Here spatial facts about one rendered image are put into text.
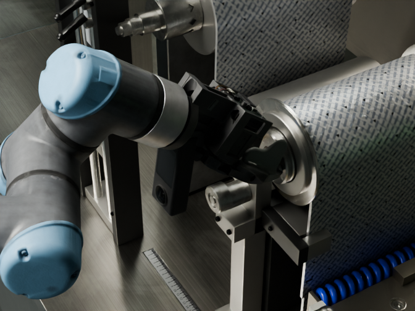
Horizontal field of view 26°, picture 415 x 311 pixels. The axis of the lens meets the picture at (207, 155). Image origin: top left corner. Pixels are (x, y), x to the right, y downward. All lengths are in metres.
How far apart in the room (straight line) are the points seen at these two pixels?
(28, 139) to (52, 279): 0.17
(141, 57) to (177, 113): 0.92
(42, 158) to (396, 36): 0.72
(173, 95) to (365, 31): 0.63
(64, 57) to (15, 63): 1.09
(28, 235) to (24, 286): 0.05
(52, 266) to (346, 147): 0.46
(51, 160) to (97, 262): 0.62
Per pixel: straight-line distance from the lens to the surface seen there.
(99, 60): 0.89
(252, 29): 1.28
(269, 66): 1.34
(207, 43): 1.29
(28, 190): 0.88
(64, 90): 0.89
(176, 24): 1.26
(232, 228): 1.24
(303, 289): 1.29
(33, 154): 0.92
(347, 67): 1.37
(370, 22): 1.51
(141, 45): 1.85
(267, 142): 1.16
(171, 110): 0.95
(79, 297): 1.47
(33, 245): 0.83
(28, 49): 2.03
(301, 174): 1.14
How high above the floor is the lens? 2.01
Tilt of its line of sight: 41 degrees down
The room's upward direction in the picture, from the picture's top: straight up
